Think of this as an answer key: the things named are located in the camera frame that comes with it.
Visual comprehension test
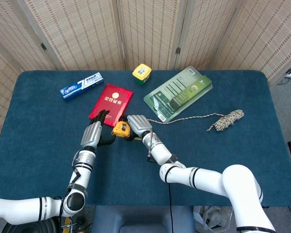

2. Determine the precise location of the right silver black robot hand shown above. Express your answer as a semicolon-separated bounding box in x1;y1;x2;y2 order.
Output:
121;114;153;141

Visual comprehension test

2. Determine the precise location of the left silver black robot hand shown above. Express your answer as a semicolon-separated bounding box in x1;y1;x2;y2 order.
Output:
80;109;117;149

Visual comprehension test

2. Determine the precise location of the yellow tape measure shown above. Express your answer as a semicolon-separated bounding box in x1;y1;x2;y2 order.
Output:
111;120;143;141

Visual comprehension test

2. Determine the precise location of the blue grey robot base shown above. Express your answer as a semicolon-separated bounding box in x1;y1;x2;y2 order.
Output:
91;205;196;233

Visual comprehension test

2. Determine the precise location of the red certificate booklet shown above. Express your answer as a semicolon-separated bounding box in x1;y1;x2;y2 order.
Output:
88;83;134;128

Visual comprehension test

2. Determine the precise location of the green blister card package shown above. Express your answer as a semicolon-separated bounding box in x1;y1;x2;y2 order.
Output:
143;66;213;123

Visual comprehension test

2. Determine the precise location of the blue white toothpaste box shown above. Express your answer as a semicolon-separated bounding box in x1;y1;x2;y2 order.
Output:
59;71;105;101

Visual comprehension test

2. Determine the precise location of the yellow green square container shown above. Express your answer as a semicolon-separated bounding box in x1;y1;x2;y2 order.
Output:
132;63;152;86

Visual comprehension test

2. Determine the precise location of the dark blue table cloth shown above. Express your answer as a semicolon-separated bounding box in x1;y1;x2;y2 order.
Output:
0;69;291;207

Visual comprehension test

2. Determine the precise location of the woven bamboo folding screen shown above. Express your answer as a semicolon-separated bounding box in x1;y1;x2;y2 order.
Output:
0;0;291;131

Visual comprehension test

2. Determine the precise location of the black round stool seat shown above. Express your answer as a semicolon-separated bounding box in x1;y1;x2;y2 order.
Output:
2;216;64;233

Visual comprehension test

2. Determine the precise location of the clear plastic bag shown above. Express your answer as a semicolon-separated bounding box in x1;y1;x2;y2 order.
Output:
193;205;236;231

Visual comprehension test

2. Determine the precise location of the braided beige rope bundle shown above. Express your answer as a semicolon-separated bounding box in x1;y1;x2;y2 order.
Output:
147;109;245;132

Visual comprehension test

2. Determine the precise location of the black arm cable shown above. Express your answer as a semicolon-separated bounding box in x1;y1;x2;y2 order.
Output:
168;183;173;233

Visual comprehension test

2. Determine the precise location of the chrome stool ring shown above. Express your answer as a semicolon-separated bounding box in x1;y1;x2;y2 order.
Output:
60;216;75;233

